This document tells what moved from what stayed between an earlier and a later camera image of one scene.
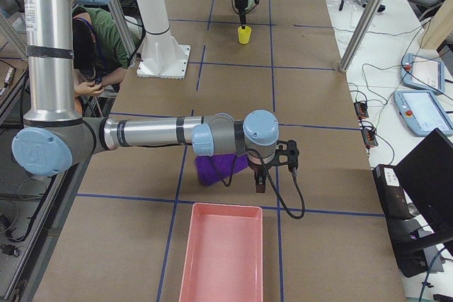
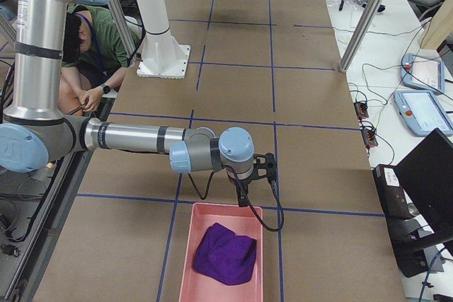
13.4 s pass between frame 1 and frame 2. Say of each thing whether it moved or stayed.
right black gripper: moved
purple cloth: moved
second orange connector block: stayed
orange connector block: stayed
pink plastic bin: stayed
